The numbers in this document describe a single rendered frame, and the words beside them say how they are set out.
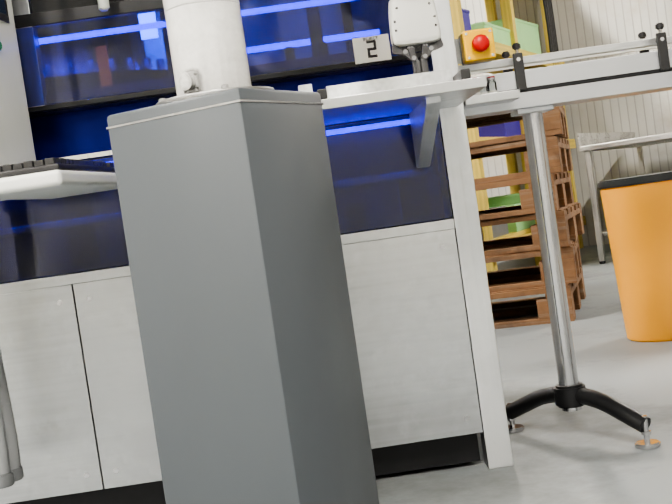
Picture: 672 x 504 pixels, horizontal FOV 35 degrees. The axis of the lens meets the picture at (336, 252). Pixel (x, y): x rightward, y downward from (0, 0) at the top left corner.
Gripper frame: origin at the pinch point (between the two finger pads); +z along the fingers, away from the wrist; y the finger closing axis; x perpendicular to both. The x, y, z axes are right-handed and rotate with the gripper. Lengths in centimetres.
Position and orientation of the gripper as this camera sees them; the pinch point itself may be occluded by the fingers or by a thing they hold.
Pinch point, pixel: (420, 70)
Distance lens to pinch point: 222.1
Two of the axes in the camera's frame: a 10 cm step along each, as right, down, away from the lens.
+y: -9.9, 1.5, -0.2
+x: 0.3, 0.4, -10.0
